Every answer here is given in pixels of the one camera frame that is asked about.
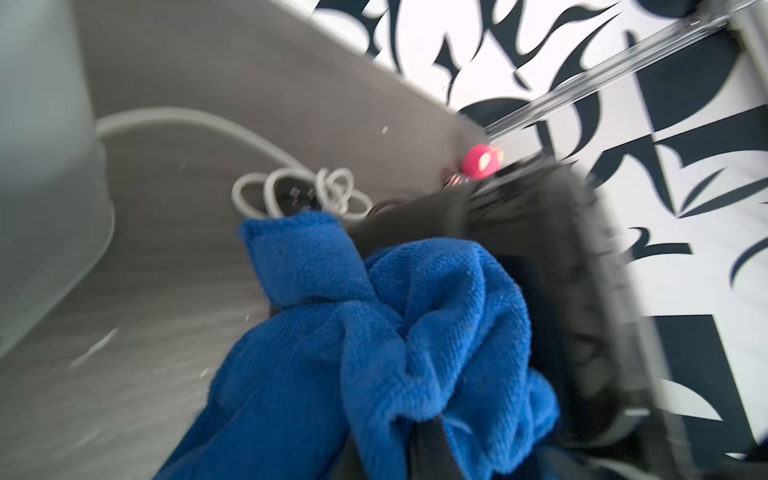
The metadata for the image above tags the blue cloth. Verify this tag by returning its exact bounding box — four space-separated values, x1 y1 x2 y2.
158 212 559 479

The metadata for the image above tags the black coffee machine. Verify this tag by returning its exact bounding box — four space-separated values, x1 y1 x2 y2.
348 154 699 479

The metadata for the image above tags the white coffee machine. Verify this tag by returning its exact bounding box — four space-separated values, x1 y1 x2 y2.
1 1 115 353

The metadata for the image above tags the pink plush doll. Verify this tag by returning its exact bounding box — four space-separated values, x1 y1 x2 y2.
444 145 504 187

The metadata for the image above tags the black power cable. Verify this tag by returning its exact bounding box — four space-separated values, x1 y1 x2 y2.
272 176 325 217

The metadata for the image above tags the white power cable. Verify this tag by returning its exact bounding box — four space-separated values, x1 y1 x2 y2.
95 106 374 222

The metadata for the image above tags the aluminium cage frame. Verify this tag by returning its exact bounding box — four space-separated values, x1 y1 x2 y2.
484 1 767 141

